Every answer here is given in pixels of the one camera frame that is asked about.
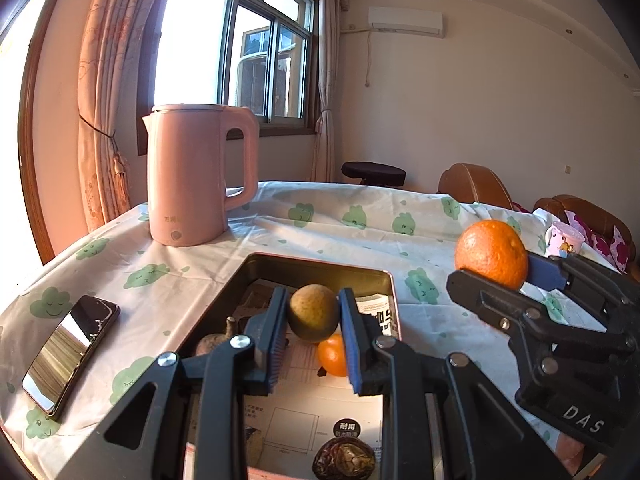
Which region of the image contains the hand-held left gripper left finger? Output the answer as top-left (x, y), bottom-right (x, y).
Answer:
top-left (65, 286), bottom-right (291, 480)

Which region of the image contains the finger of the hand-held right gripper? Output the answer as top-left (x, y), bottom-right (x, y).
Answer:
top-left (525, 252), bottom-right (640, 335)
top-left (446, 269), bottom-right (633, 361)

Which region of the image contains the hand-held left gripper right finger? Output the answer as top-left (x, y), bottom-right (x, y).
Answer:
top-left (339, 287), bottom-right (571, 480)

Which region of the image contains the small orange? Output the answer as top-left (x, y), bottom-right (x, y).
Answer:
top-left (317, 332), bottom-right (349, 378)

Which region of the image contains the large orange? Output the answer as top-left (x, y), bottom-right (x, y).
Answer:
top-left (455, 220), bottom-right (530, 291)

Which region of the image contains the small brown-green round longan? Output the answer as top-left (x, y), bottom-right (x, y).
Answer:
top-left (286, 284), bottom-right (340, 344)

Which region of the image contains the brown russet pear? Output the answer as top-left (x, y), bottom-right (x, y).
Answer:
top-left (195, 317), bottom-right (251, 358)

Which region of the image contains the pink tin box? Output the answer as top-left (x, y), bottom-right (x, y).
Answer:
top-left (175, 252), bottom-right (403, 480)

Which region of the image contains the person's right hand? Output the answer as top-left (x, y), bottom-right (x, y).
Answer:
top-left (547, 432), bottom-right (587, 478)

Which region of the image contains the pink cartoon cat cup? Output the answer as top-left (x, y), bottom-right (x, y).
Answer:
top-left (545, 221), bottom-right (587, 259)

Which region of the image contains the pink floral cushion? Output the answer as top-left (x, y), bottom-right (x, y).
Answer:
top-left (565, 210), bottom-right (633, 273)

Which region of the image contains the printed paper sheet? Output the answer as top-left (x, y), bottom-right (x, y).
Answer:
top-left (240, 280), bottom-right (401, 480)

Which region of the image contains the dark round stool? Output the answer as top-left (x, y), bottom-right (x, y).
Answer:
top-left (341, 161), bottom-right (407, 188)

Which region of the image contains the pink electric kettle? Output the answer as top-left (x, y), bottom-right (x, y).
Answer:
top-left (142, 103), bottom-right (260, 247)

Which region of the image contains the black smartphone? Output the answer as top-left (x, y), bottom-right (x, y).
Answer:
top-left (21, 295), bottom-right (122, 417)

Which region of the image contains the curtain tieback tassel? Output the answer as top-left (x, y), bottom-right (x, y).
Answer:
top-left (79, 115), bottom-right (129, 206)

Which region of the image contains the pale narrow curtain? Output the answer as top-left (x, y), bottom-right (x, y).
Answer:
top-left (307, 0), bottom-right (351, 183)

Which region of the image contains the white air conditioner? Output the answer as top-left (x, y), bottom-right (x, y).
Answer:
top-left (367, 6), bottom-right (445, 38)

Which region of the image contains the sliding glass window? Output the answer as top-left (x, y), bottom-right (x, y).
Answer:
top-left (137, 0), bottom-right (321, 157)

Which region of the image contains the pink patterned curtain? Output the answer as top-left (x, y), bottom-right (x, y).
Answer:
top-left (77, 0), bottom-right (173, 233)

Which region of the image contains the wooden door frame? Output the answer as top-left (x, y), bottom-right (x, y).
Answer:
top-left (19, 0), bottom-right (76, 266)

